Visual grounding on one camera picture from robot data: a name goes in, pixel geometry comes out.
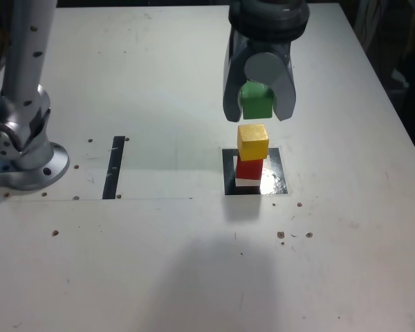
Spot black tape strip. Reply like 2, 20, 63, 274
102, 136, 126, 200

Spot black tape square outline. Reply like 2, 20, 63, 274
222, 147, 288, 196

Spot green cube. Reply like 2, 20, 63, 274
239, 81, 276, 120

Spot red cube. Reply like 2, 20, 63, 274
234, 157, 265, 181

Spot yellow cube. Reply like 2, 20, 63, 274
237, 123, 270, 162

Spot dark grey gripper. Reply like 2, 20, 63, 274
222, 28, 297, 122

